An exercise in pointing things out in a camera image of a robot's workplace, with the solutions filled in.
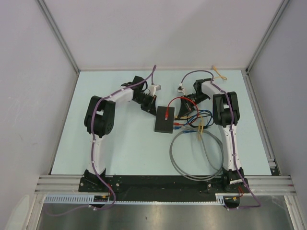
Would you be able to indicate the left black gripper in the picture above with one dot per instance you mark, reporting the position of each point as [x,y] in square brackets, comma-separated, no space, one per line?
[150,108]

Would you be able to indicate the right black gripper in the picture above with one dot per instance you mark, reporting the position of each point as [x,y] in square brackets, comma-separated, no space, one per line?
[185,107]

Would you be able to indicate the black network switch box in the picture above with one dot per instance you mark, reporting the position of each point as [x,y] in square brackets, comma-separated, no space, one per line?
[164,120]

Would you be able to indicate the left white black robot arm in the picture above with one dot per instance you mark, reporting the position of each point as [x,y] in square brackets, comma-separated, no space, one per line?
[100,117]

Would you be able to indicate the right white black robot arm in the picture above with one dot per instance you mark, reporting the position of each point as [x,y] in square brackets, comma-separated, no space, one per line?
[226,115]

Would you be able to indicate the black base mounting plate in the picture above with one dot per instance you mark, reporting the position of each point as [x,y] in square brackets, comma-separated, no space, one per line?
[151,188]

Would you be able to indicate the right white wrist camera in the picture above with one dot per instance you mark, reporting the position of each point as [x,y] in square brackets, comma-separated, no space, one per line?
[181,89]

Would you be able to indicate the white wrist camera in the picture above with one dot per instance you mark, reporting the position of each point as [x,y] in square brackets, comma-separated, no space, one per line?
[181,89]
[153,88]

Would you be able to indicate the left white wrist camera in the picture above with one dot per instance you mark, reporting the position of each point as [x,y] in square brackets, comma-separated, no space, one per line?
[153,88]

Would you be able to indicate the slotted grey cable duct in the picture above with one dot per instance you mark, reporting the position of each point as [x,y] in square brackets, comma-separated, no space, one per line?
[93,200]

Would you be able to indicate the aluminium front frame rail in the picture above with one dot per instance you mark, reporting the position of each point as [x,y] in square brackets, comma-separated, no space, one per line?
[259,185]

